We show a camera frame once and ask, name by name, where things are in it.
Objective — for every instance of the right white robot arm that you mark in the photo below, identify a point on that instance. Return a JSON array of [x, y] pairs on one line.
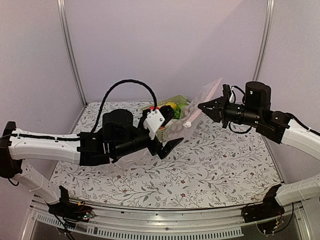
[[277, 126]]

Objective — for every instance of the floral table mat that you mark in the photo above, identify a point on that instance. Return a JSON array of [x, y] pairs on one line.
[[216, 167]]

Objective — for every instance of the right aluminium frame post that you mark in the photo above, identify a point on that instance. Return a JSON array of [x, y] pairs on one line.
[[264, 39]]

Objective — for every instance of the pink zip top bag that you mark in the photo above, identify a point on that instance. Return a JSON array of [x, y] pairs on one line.
[[190, 115]]

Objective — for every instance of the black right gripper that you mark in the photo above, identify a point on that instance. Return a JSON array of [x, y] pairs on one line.
[[216, 115]]

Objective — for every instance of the clear plastic bag with label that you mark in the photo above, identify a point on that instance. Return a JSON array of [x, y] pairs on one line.
[[125, 163]]

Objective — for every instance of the left aluminium frame post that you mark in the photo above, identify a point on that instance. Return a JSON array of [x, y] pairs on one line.
[[61, 6]]

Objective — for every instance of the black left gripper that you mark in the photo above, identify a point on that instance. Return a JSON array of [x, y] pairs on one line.
[[166, 150]]

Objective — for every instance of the aluminium frame post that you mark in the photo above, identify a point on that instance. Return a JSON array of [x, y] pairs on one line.
[[264, 39], [61, 6]]

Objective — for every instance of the red toy apple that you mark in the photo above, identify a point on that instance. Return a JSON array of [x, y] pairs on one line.
[[152, 108]]

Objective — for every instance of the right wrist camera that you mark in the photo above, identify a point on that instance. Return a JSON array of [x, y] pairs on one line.
[[228, 93]]

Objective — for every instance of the green toy grapes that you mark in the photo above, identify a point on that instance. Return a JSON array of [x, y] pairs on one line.
[[178, 111]]

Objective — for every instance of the yellow toy lemon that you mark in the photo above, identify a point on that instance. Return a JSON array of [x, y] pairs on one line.
[[172, 105]]

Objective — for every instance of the aluminium front rail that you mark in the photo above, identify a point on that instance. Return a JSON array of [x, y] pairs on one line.
[[116, 222]]

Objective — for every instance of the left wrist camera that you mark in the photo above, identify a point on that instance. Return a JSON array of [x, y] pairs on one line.
[[153, 121]]

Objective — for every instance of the beige plastic basket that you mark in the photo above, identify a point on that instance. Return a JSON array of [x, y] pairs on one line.
[[176, 128]]

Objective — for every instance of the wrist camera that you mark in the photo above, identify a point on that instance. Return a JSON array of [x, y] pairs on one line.
[[153, 121], [228, 93]]

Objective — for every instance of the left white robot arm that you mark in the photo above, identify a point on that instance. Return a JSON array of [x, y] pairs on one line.
[[117, 138]]

